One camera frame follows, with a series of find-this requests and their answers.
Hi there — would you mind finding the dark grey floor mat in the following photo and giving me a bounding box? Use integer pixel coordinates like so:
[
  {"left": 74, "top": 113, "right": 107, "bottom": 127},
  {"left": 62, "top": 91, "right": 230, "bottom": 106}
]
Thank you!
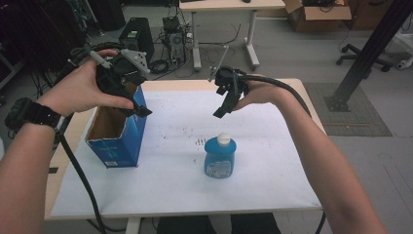
[{"left": 303, "top": 81, "right": 394, "bottom": 137}]

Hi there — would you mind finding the white-legged desk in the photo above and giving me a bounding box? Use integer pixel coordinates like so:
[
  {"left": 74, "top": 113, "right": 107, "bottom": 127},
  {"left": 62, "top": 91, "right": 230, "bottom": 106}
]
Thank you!
[{"left": 178, "top": 0, "right": 287, "bottom": 72}]

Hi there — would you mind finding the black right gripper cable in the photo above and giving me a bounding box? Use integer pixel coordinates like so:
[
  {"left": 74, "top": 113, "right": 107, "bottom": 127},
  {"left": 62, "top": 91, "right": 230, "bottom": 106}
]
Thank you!
[{"left": 240, "top": 74, "right": 314, "bottom": 119}]

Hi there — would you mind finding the grey computer tower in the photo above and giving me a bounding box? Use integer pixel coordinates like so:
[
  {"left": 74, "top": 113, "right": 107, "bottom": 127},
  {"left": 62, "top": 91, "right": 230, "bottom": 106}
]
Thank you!
[{"left": 162, "top": 16, "right": 188, "bottom": 67}]

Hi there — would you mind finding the black office chair base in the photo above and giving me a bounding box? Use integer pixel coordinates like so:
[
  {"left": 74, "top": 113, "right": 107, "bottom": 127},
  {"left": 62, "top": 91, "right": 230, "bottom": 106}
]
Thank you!
[{"left": 335, "top": 43, "right": 394, "bottom": 73}]

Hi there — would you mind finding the person's left hand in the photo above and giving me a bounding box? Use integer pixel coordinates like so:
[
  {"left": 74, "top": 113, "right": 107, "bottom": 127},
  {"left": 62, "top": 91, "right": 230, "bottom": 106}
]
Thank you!
[{"left": 36, "top": 48, "right": 135, "bottom": 118}]

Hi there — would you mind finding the white paper sheet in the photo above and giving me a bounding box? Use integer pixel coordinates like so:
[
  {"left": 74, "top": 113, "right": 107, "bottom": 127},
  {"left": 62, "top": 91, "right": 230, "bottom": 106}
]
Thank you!
[{"left": 50, "top": 90, "right": 322, "bottom": 218}]

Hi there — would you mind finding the open brown cardboard box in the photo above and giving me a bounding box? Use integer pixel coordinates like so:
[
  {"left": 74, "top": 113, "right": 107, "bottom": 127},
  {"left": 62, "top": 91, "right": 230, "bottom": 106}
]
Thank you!
[{"left": 282, "top": 0, "right": 353, "bottom": 33}]

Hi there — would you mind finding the black curtain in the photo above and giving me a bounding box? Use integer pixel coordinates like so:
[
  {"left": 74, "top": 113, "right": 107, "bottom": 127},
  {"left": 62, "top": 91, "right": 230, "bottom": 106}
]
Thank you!
[{"left": 0, "top": 0, "right": 90, "bottom": 74}]

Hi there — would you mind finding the black computer tower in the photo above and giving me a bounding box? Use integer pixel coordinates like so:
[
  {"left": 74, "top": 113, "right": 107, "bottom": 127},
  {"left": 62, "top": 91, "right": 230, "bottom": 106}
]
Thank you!
[{"left": 118, "top": 17, "right": 156, "bottom": 63}]

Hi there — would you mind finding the blue cardboard box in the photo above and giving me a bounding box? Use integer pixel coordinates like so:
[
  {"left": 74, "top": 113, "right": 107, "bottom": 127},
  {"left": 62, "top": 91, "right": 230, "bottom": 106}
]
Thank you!
[{"left": 84, "top": 85, "right": 148, "bottom": 170}]

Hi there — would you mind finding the black wrist watch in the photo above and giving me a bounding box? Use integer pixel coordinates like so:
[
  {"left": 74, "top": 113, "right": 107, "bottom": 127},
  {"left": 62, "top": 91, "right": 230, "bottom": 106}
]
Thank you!
[{"left": 4, "top": 97, "right": 63, "bottom": 132}]

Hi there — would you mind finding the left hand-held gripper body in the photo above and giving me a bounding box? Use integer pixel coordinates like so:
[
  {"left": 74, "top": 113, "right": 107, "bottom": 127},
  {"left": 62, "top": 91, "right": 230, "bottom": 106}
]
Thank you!
[{"left": 89, "top": 48, "right": 151, "bottom": 113}]

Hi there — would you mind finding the white table leg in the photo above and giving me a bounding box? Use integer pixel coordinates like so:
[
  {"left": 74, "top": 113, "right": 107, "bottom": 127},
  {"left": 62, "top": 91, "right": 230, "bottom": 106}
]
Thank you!
[{"left": 125, "top": 216, "right": 142, "bottom": 234}]

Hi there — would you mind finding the person's right hand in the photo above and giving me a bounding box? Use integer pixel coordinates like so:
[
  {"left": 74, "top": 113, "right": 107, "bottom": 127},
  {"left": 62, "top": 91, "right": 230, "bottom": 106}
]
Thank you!
[{"left": 232, "top": 73, "right": 291, "bottom": 113}]

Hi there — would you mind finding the black metal stand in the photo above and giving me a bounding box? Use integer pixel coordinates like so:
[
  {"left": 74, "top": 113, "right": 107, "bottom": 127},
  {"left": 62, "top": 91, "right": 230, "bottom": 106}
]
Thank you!
[{"left": 324, "top": 0, "right": 413, "bottom": 113}]

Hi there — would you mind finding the blue bottle with white cap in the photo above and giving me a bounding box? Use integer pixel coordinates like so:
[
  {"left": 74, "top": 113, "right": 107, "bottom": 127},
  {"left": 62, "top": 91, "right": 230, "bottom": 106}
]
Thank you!
[{"left": 203, "top": 132, "right": 238, "bottom": 179}]

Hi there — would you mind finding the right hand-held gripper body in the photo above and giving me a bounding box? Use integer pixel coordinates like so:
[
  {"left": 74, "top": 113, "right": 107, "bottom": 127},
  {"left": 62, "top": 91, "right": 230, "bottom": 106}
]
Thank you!
[{"left": 207, "top": 45, "right": 250, "bottom": 98}]

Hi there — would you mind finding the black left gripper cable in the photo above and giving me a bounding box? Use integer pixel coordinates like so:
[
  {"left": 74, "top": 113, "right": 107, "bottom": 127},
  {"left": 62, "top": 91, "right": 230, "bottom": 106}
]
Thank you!
[{"left": 56, "top": 115, "right": 109, "bottom": 234}]

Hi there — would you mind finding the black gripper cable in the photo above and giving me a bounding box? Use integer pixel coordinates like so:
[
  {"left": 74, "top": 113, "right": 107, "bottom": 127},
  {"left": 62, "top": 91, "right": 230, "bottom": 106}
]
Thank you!
[
  {"left": 56, "top": 115, "right": 109, "bottom": 234},
  {"left": 240, "top": 74, "right": 314, "bottom": 119}
]

